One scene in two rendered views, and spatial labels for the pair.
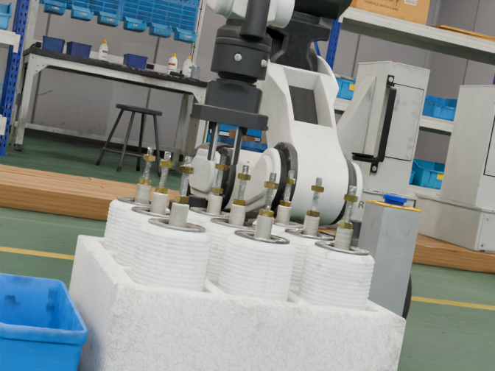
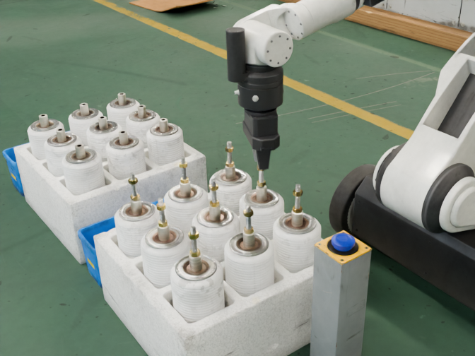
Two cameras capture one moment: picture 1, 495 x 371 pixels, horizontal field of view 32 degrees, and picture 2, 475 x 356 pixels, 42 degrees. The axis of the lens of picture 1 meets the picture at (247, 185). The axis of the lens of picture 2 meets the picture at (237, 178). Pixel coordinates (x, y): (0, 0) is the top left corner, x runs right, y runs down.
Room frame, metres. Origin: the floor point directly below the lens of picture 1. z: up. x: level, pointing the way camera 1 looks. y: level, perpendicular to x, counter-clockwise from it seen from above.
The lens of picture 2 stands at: (1.03, -1.02, 0.94)
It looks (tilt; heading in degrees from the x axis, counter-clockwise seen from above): 30 degrees down; 75
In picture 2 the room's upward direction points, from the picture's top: 2 degrees counter-clockwise
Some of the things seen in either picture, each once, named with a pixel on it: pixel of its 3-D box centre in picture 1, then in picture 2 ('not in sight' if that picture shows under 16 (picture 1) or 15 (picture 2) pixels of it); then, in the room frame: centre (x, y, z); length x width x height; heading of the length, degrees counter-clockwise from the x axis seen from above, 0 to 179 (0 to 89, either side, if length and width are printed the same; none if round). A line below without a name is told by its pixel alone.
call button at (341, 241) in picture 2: (394, 201); (343, 243); (1.42, -0.24, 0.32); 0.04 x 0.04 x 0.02
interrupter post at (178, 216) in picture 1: (178, 216); (136, 205); (1.11, 0.08, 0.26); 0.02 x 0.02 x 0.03
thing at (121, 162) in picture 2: not in sight; (128, 174); (1.12, 0.42, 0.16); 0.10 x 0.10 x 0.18
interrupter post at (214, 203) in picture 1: (214, 205); (261, 193); (1.37, 0.05, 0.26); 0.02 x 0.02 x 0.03
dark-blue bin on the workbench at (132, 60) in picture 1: (134, 62); not in sight; (6.80, 1.04, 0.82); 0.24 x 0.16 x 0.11; 18
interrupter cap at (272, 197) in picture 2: (213, 213); (261, 198); (1.37, 0.05, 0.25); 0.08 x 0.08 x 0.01
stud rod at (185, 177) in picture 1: (183, 185); (133, 189); (1.11, 0.08, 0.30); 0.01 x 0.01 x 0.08
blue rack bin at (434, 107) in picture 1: (439, 107); not in sight; (6.90, -1.40, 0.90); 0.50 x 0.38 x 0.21; 18
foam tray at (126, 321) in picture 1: (216, 332); (218, 279); (1.26, 0.01, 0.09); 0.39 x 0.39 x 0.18; 19
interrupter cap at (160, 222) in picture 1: (177, 226); (136, 211); (1.11, 0.08, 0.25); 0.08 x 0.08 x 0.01
